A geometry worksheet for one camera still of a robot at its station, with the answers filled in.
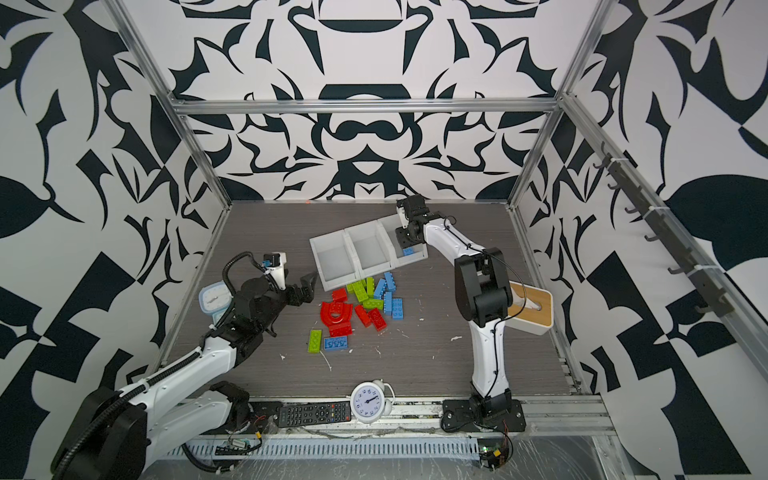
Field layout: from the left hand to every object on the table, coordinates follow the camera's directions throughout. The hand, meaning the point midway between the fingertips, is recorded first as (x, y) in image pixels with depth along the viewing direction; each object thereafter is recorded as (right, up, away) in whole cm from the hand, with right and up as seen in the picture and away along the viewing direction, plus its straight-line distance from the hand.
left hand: (300, 267), depth 82 cm
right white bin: (+24, +12, +24) cm, 36 cm away
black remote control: (+2, -35, -8) cm, 36 cm away
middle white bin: (+17, +4, +23) cm, 29 cm away
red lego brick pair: (+19, -16, +7) cm, 26 cm away
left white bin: (+6, +1, +19) cm, 20 cm away
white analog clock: (+20, -32, -8) cm, 38 cm away
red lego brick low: (+10, -19, +5) cm, 22 cm away
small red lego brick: (+9, -10, +11) cm, 17 cm away
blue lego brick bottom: (+9, -22, +3) cm, 24 cm away
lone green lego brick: (+3, -22, +5) cm, 22 cm away
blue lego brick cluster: (+23, -9, +12) cm, 27 cm away
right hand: (+31, +10, +18) cm, 37 cm away
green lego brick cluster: (+16, -9, +11) cm, 22 cm away
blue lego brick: (+31, +3, +20) cm, 37 cm away
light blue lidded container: (-29, -11, +9) cm, 32 cm away
